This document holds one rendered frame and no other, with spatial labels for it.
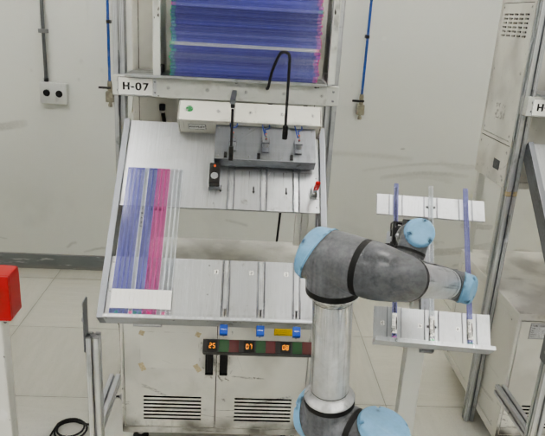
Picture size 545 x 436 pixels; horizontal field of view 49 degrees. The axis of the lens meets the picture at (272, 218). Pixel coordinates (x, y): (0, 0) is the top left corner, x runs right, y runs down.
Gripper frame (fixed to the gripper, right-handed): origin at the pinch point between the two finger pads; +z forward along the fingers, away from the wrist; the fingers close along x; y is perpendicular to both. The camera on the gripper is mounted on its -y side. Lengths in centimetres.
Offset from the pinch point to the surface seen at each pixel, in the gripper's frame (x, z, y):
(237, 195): 51, 12, 15
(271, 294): 37.0, 2.1, -16.8
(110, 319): 84, -4, -29
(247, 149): 49, 11, 31
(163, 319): 68, -4, -27
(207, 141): 64, 17, 34
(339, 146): 7, 172, 75
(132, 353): 86, 37, -42
